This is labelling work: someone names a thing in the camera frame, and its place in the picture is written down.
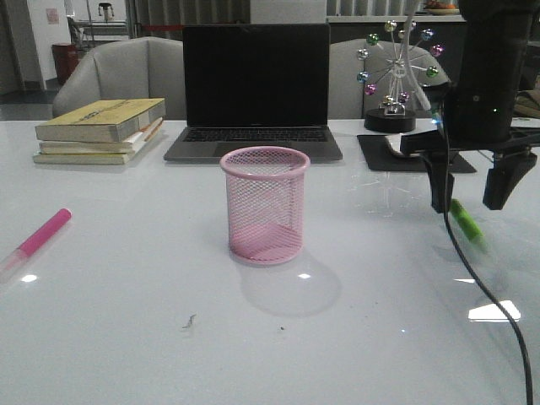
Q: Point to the middle cream book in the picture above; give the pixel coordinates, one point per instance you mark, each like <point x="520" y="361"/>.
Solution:
<point x="93" y="147"/>

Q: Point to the right grey armchair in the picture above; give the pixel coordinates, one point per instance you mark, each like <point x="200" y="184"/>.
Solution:
<point x="360" y="75"/>

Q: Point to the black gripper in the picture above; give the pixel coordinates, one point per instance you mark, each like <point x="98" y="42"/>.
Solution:
<point x="476" y="119"/>

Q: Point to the fruit bowl on counter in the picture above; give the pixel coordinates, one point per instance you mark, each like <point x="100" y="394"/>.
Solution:
<point x="440" y="8"/>

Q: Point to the bottom cream book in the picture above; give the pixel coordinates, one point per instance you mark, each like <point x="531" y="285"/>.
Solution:
<point x="85" y="159"/>

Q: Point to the red trash bin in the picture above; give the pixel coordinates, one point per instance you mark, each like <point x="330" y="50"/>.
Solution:
<point x="66" y="60"/>

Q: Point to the grey armchair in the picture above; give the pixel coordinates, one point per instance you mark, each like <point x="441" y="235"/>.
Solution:
<point x="146" y="67"/>
<point x="360" y="75"/>

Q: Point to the cream book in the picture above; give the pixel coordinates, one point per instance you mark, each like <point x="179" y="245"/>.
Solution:
<point x="85" y="159"/>
<point x="93" y="147"/>

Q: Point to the olive cushion at right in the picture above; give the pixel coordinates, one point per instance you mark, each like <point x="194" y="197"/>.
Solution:
<point x="527" y="103"/>

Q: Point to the pink highlighter pen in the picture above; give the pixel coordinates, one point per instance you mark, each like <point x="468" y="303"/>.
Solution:
<point x="21" y="254"/>

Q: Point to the ferris wheel desk toy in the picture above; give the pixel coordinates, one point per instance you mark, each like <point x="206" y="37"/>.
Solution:
<point x="397" y="111"/>

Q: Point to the black mouse pad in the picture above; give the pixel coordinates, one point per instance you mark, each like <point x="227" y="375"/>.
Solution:
<point x="379" y="157"/>

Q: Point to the grey open laptop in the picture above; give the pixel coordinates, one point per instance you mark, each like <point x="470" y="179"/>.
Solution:
<point x="255" y="85"/>

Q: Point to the pink mesh pen holder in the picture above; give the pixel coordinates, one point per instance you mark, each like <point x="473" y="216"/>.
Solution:
<point x="265" y="202"/>

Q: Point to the top yellow book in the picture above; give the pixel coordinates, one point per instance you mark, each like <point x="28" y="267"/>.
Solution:
<point x="103" y="121"/>

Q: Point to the green highlighter pen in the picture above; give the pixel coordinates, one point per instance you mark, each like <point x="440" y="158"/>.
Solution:
<point x="468" y="226"/>

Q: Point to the white computer mouse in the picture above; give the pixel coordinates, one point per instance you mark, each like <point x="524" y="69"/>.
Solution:
<point x="394" y="143"/>

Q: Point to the left grey armchair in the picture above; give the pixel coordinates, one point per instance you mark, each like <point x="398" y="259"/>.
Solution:
<point x="146" y="67"/>

